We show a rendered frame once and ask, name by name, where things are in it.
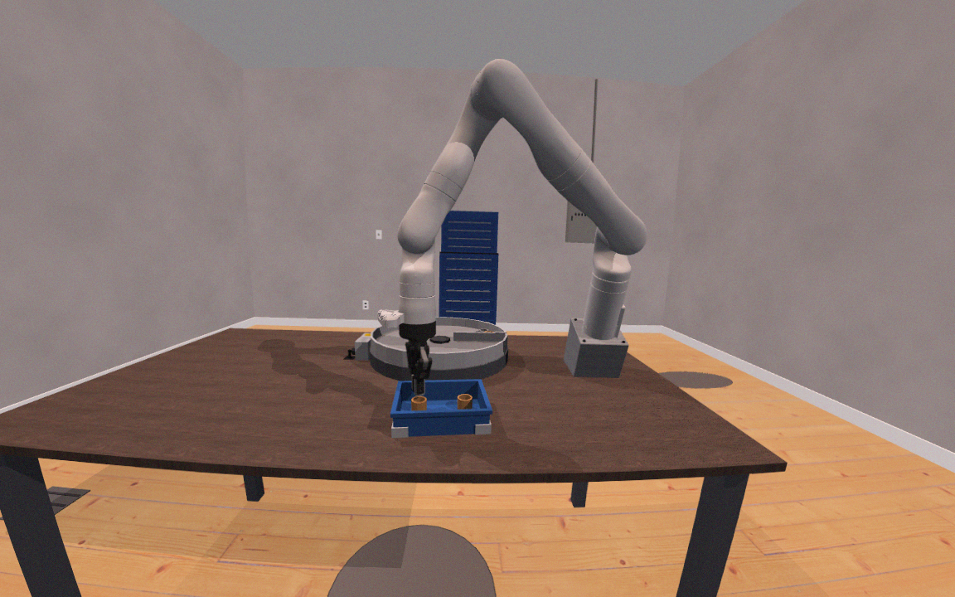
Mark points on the grey round turntable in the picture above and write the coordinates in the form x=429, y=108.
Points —
x=457, y=351

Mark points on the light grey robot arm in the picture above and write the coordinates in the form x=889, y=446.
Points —
x=499, y=91

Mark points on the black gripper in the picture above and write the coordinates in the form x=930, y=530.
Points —
x=417, y=348

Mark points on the blue crate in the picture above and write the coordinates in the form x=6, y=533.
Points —
x=442, y=416

